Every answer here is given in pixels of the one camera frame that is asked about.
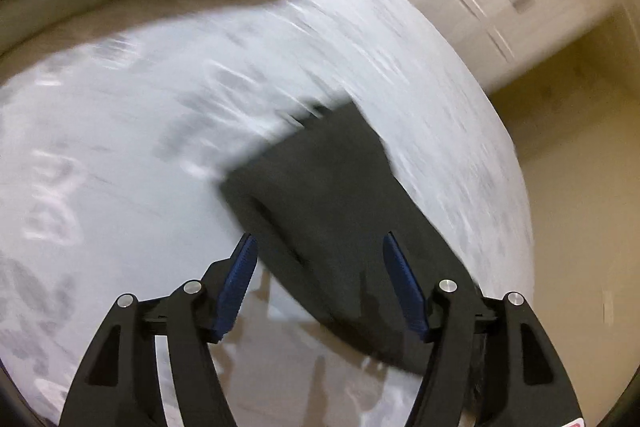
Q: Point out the light grey bed blanket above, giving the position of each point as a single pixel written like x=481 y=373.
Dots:
x=118 y=125

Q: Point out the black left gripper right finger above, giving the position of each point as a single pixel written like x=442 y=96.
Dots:
x=494 y=347

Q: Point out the dark grey pants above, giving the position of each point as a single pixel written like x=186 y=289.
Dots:
x=345 y=239

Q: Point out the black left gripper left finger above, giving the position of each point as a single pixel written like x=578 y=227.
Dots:
x=118 y=380

